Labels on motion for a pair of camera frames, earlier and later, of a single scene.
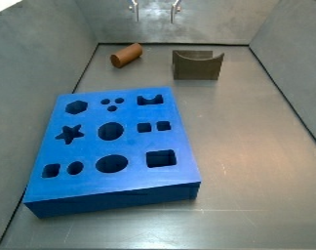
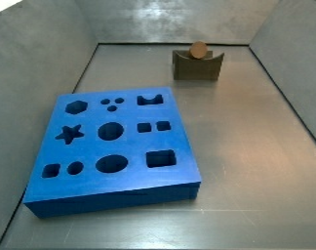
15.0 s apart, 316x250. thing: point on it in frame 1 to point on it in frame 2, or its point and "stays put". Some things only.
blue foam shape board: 115,153 stays put
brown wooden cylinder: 126,55 to 198,50
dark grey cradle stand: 195,64 stays put
